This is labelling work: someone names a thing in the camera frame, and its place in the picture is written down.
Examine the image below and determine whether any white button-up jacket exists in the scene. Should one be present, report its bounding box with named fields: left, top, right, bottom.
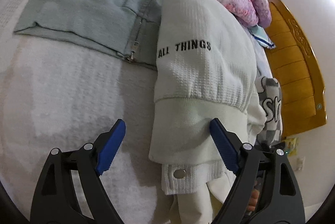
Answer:
left=149, top=0, right=266, bottom=223

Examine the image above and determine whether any person's left hand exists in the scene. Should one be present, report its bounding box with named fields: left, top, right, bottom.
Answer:
left=246, top=181, right=260, bottom=212

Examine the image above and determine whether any yellow box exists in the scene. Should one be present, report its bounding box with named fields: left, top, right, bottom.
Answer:
left=283, top=137, right=299, bottom=157

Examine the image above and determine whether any checkered black white garment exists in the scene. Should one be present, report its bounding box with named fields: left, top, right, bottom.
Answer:
left=255, top=76, right=283, bottom=146

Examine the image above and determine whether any bed mattress with sheet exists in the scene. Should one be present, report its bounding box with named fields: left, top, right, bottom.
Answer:
left=1, top=0, right=174, bottom=223

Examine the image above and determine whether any wooden headboard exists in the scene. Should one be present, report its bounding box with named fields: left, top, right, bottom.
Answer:
left=265, top=0, right=327, bottom=138

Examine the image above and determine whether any blue striped pillow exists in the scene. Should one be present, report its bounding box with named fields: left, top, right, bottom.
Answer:
left=248, top=25, right=276, bottom=50

